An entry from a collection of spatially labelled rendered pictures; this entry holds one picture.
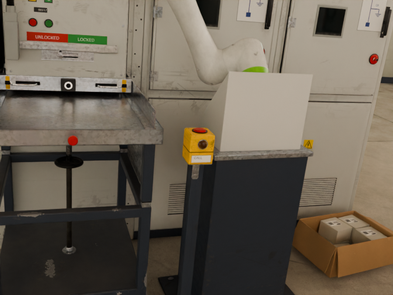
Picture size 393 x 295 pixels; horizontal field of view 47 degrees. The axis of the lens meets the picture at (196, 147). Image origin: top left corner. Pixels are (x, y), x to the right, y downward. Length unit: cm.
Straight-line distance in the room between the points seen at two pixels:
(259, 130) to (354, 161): 122
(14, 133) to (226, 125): 73
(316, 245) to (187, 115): 95
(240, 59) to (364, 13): 100
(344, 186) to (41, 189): 176
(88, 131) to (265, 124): 67
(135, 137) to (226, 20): 93
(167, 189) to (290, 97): 96
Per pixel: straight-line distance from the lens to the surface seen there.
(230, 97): 166
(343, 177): 288
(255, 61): 183
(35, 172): 233
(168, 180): 241
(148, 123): 163
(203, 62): 189
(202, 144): 138
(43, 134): 155
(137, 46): 220
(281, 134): 180
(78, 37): 199
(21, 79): 200
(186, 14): 185
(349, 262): 246
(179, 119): 231
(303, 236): 255
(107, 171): 235
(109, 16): 199
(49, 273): 201
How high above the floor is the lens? 131
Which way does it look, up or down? 19 degrees down
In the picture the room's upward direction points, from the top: 5 degrees clockwise
